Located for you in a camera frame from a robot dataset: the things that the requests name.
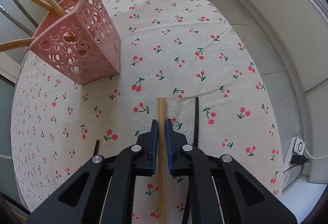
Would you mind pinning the blue handled mop pole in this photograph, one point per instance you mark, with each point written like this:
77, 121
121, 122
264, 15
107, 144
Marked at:
16, 22

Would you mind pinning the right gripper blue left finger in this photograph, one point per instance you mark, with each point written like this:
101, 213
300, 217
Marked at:
154, 140

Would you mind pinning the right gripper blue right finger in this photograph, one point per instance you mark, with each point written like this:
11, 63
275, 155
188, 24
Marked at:
168, 130

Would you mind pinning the black chopstick gold band right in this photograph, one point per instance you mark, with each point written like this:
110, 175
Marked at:
196, 122

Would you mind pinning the pink perforated utensil holder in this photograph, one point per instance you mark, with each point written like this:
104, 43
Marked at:
83, 45

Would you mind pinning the black plug adapter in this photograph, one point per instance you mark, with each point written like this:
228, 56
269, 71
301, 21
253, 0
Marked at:
299, 160

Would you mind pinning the white round timer socket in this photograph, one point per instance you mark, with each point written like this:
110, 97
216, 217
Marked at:
299, 146

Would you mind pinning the white power strip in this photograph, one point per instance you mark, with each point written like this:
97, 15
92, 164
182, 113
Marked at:
286, 164

